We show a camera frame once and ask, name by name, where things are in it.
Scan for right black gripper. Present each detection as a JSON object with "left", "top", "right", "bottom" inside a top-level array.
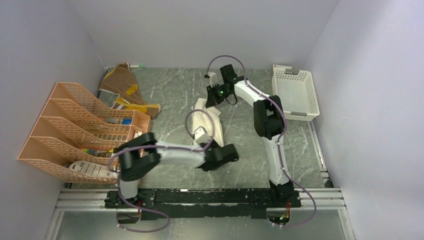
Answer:
[{"left": 206, "top": 82, "right": 232, "bottom": 108}]

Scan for white towel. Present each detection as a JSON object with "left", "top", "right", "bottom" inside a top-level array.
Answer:
[{"left": 191, "top": 98, "right": 225, "bottom": 147}]

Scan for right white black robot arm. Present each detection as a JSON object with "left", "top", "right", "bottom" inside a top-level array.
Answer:
[{"left": 204, "top": 64, "right": 295, "bottom": 207}]

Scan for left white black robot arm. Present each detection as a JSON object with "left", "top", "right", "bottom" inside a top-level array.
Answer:
[{"left": 111, "top": 132, "right": 239, "bottom": 208}]

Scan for white plastic basket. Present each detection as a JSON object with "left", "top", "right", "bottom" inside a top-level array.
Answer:
[{"left": 272, "top": 64, "right": 320, "bottom": 122}]

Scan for orange compartment tray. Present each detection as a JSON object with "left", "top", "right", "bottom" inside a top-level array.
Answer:
[{"left": 109, "top": 109, "right": 151, "bottom": 148}]

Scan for brown yellow cloth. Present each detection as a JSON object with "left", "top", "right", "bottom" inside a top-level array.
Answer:
[{"left": 99, "top": 62, "right": 161, "bottom": 119}]

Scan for white patterned pouch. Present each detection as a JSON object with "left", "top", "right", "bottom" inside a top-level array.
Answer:
[{"left": 67, "top": 160, "right": 118, "bottom": 179}]

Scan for orange file organizer rack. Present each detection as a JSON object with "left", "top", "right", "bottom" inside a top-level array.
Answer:
[{"left": 17, "top": 82, "right": 137, "bottom": 185}]

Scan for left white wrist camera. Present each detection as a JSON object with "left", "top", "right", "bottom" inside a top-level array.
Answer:
[{"left": 193, "top": 126, "right": 213, "bottom": 145}]

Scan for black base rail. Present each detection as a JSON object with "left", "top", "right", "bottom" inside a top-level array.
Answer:
[{"left": 105, "top": 187, "right": 302, "bottom": 222}]

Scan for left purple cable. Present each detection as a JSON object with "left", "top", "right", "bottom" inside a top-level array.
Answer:
[{"left": 107, "top": 109, "right": 216, "bottom": 233}]

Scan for purple cable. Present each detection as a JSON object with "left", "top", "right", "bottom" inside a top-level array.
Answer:
[
  {"left": 107, "top": 109, "right": 216, "bottom": 233},
  {"left": 205, "top": 54, "right": 318, "bottom": 229}
]

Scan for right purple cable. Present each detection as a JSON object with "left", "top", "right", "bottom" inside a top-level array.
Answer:
[{"left": 205, "top": 54, "right": 318, "bottom": 229}]

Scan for aluminium frame rails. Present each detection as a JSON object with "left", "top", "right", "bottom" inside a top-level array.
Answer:
[{"left": 46, "top": 114, "right": 347, "bottom": 240}]

